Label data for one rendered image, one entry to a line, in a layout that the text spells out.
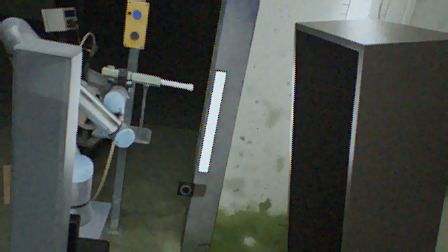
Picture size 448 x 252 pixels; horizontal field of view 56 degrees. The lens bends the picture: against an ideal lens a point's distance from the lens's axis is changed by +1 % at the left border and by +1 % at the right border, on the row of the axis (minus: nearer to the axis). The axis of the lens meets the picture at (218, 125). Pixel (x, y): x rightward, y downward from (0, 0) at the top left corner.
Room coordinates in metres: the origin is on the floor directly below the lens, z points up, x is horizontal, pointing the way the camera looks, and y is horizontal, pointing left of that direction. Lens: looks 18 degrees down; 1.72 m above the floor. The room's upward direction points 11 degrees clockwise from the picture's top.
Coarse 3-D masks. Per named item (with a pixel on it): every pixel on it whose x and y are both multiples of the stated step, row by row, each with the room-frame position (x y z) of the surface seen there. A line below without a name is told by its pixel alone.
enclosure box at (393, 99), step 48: (336, 48) 1.87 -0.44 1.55; (384, 48) 1.25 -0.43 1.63; (432, 48) 1.28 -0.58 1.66; (336, 96) 1.88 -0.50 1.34; (384, 96) 1.26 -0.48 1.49; (432, 96) 1.30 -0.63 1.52; (336, 144) 1.89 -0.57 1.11; (384, 144) 1.27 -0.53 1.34; (432, 144) 1.31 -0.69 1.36; (288, 192) 1.85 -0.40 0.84; (336, 192) 1.91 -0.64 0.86; (384, 192) 1.28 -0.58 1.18; (432, 192) 1.32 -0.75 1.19; (288, 240) 1.86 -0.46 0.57; (336, 240) 1.92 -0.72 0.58; (384, 240) 1.29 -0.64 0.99; (432, 240) 1.34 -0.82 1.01
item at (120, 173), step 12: (144, 0) 2.47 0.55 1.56; (132, 60) 2.46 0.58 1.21; (132, 72) 2.46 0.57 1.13; (132, 96) 2.47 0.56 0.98; (132, 108) 2.48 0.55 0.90; (120, 156) 2.46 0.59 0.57; (120, 168) 2.46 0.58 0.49; (120, 180) 2.47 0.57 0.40; (120, 192) 2.47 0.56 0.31; (120, 204) 2.47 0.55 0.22
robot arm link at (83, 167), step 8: (80, 160) 1.62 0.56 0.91; (88, 160) 1.64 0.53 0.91; (80, 168) 1.56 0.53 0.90; (88, 168) 1.58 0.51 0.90; (80, 176) 1.55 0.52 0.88; (88, 176) 1.58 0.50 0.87; (72, 184) 1.53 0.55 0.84; (80, 184) 1.55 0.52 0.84; (88, 184) 1.58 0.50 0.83; (72, 192) 1.53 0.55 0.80; (80, 192) 1.55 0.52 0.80; (88, 192) 1.59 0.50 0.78; (72, 200) 1.53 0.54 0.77; (80, 200) 1.55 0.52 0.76
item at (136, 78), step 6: (108, 66) 2.15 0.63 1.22; (102, 72) 2.13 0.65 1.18; (108, 72) 2.13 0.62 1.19; (114, 72) 2.13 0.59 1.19; (114, 78) 2.14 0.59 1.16; (132, 78) 2.15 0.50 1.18; (138, 78) 2.15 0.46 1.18; (144, 78) 2.15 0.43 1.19; (150, 78) 2.16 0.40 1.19; (156, 78) 2.17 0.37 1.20; (150, 84) 2.16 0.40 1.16; (156, 84) 2.16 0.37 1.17; (168, 84) 2.18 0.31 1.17; (174, 84) 2.18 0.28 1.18; (180, 84) 2.19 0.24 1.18; (186, 84) 2.20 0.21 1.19
